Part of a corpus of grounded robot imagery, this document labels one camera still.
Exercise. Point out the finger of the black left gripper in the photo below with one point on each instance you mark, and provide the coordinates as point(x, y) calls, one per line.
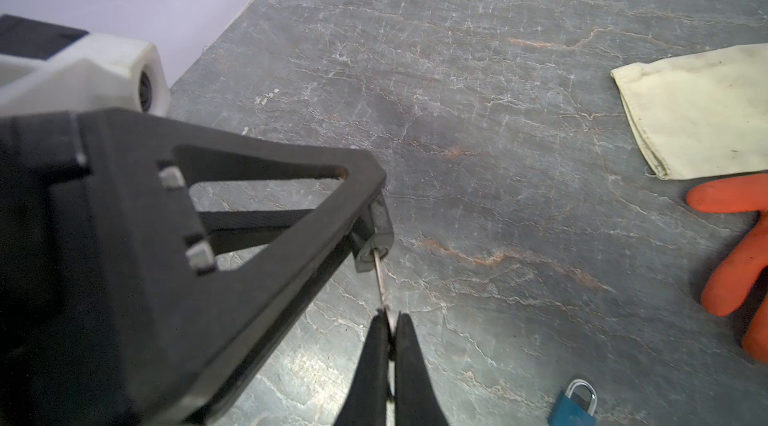
point(193, 326)
point(230, 231)

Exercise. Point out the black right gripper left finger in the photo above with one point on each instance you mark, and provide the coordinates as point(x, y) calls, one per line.
point(366, 401)

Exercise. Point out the cream work glove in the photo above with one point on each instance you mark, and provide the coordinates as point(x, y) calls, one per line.
point(701, 115)

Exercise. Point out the black padlock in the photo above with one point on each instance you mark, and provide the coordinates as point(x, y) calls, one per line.
point(373, 231)

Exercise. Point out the red rubber glove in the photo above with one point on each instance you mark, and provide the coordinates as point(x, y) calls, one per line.
point(729, 285)

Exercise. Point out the large blue padlock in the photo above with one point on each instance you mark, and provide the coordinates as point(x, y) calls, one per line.
point(567, 411)

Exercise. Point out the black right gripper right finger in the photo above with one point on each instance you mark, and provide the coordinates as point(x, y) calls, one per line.
point(415, 400)

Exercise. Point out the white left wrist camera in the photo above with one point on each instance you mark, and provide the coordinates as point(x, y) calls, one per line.
point(47, 67)

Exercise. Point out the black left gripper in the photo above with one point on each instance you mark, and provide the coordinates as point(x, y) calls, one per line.
point(59, 362)

